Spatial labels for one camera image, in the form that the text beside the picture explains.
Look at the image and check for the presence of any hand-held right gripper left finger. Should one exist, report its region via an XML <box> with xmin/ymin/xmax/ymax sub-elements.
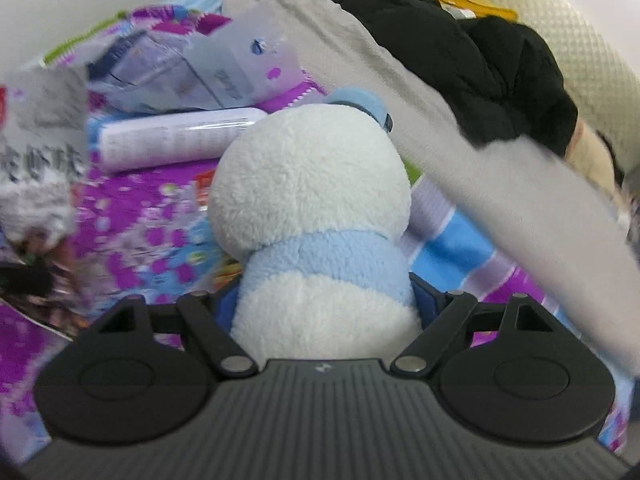
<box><xmin>92</xmin><ymin>285</ymin><xmax>253</xmax><ymax>378</ymax></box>

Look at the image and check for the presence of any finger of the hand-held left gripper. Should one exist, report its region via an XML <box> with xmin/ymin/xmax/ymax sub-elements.
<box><xmin>0</xmin><ymin>255</ymin><xmax>58</xmax><ymax>311</ymax></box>

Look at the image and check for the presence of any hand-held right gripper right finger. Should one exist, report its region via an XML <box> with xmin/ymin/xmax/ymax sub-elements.
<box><xmin>390</xmin><ymin>272</ymin><xmax>556</xmax><ymax>375</ymax></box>

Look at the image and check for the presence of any white red-label snack packet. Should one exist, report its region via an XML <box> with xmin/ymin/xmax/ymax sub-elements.
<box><xmin>0</xmin><ymin>67</ymin><xmax>91</xmax><ymax>246</ymax></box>

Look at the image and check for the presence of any purple printed bed sheet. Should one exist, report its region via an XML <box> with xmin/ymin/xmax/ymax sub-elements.
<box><xmin>0</xmin><ymin>0</ymin><xmax>640</xmax><ymax>461</ymax></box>

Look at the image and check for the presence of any orange print snack packet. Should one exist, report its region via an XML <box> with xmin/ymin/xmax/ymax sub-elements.
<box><xmin>192</xmin><ymin>172</ymin><xmax>221</xmax><ymax>216</ymax></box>

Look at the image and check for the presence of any grey blanket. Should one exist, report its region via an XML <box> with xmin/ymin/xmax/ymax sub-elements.
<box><xmin>220</xmin><ymin>0</ymin><xmax>640</xmax><ymax>376</ymax></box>

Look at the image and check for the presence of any white spray can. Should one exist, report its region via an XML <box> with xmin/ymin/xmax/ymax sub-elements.
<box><xmin>97</xmin><ymin>106</ymin><xmax>268</xmax><ymax>171</ymax></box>

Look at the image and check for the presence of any beige pillow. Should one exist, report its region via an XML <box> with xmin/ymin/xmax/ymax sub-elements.
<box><xmin>565</xmin><ymin>120</ymin><xmax>621</xmax><ymax>201</ymax></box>

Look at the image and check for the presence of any black jacket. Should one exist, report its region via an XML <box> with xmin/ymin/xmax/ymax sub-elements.
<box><xmin>315</xmin><ymin>0</ymin><xmax>581</xmax><ymax>158</ymax></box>

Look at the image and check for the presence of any clear plastic bag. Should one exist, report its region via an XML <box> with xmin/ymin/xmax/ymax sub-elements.
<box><xmin>87</xmin><ymin>2</ymin><xmax>306</xmax><ymax>113</ymax></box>

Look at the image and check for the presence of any cream quilted headboard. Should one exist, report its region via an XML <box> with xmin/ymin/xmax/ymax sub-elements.
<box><xmin>450</xmin><ymin>0</ymin><xmax>640</xmax><ymax>171</ymax></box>

